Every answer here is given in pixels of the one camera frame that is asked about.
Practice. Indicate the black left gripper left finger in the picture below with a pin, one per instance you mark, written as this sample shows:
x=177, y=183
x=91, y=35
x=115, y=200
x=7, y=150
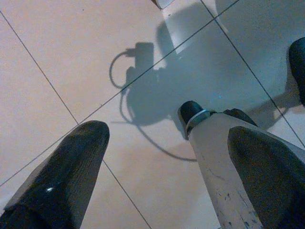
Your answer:
x=64, y=171

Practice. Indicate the black rounded foot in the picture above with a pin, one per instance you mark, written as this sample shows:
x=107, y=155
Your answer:
x=297, y=69

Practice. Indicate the grey furniture leg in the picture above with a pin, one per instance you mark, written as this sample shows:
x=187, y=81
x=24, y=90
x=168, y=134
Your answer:
x=164, y=3

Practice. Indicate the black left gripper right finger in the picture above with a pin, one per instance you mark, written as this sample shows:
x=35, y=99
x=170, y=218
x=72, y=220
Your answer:
x=269, y=171

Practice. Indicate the white table leg black foot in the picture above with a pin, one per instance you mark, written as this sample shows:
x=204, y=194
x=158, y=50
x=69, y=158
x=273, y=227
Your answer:
x=214, y=167

